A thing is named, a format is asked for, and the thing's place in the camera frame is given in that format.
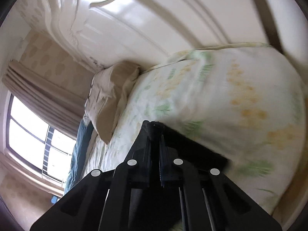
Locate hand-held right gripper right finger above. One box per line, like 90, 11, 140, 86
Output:
159, 125, 283, 231

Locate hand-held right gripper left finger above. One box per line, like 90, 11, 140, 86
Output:
29, 120, 161, 231

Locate black pants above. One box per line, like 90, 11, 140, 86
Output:
130, 120, 230, 231

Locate beige pillow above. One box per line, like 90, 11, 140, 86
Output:
84, 61, 141, 145

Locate teal blanket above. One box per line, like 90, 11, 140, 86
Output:
64, 119, 95, 195

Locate floral bed sheet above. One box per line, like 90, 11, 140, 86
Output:
83, 43, 304, 231

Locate black balcony railing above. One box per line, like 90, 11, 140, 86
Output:
42, 127, 55, 174

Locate beige curtain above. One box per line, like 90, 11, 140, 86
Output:
2, 60, 95, 140

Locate cream bed headboard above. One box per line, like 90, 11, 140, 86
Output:
41, 0, 304, 77

